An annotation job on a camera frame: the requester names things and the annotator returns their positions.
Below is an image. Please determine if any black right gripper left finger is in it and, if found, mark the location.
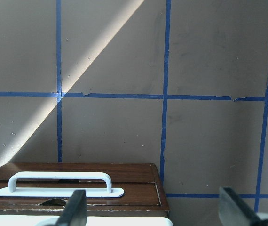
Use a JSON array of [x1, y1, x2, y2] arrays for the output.
[[56, 190, 87, 226]]

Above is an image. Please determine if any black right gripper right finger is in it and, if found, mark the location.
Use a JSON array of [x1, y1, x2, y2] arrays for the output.
[[218, 187, 261, 226]]

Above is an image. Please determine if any white drawer with handle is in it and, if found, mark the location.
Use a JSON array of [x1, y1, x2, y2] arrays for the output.
[[0, 171, 172, 226]]

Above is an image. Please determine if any brown wooden drawer cabinet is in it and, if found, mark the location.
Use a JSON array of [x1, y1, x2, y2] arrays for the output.
[[0, 162, 169, 217]]

